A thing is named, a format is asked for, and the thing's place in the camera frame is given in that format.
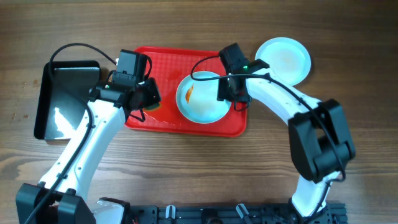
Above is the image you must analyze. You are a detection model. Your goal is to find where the orange green sponge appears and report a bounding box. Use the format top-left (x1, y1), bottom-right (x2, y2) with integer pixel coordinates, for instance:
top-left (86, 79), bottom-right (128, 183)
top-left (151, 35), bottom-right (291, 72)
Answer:
top-left (144, 103), bottom-right (160, 111)

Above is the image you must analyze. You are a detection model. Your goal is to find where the white plate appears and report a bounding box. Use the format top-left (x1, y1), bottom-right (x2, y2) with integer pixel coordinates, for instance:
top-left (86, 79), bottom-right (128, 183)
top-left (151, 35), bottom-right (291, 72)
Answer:
top-left (175, 75), bottom-right (231, 124)
top-left (255, 37), bottom-right (312, 85)

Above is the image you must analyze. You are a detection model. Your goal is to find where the white plate back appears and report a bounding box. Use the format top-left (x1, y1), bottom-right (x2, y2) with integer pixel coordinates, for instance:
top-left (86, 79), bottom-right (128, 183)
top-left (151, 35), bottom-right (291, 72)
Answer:
top-left (255, 37), bottom-right (312, 85)

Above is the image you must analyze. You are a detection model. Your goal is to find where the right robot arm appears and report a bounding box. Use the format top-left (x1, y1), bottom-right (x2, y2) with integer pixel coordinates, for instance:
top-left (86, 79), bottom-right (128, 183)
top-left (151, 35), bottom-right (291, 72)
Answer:
top-left (218, 44), bottom-right (356, 222)

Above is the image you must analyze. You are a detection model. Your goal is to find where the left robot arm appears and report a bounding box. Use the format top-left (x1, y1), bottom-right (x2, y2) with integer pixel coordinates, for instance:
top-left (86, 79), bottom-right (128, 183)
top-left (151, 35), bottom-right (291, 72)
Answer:
top-left (16, 50), bottom-right (161, 223)

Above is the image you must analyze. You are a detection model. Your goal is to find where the red plastic tray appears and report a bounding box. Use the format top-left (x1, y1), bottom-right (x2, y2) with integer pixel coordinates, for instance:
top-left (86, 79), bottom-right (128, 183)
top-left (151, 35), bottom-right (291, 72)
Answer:
top-left (126, 46), bottom-right (248, 137)

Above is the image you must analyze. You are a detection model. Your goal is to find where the black water basin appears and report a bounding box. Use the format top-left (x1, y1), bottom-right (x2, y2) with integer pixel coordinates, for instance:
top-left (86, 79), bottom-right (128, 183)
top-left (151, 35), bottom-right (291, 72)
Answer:
top-left (34, 60), bottom-right (101, 141)

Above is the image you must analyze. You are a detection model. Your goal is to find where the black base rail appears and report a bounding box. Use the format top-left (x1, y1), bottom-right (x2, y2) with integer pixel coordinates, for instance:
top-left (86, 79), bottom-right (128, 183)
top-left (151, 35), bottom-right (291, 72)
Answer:
top-left (124, 202), bottom-right (348, 224)

